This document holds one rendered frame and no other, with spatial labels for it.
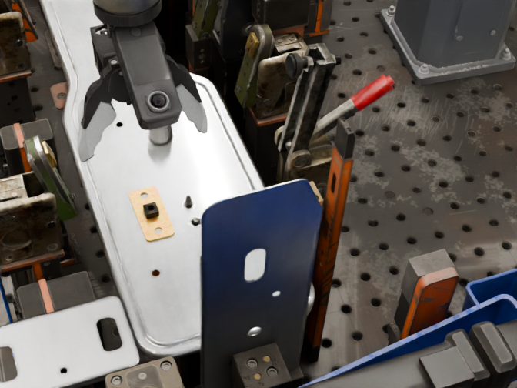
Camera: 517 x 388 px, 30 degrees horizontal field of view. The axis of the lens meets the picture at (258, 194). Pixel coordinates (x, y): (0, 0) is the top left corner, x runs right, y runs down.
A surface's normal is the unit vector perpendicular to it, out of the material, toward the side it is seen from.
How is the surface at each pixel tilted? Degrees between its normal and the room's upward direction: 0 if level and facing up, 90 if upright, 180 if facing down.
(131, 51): 23
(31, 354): 0
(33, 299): 0
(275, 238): 90
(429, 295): 90
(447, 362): 0
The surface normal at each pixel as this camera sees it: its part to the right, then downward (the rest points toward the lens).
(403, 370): 0.04, -0.64
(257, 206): 0.35, 0.73
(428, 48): -0.48, 0.66
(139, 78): 0.20, -0.31
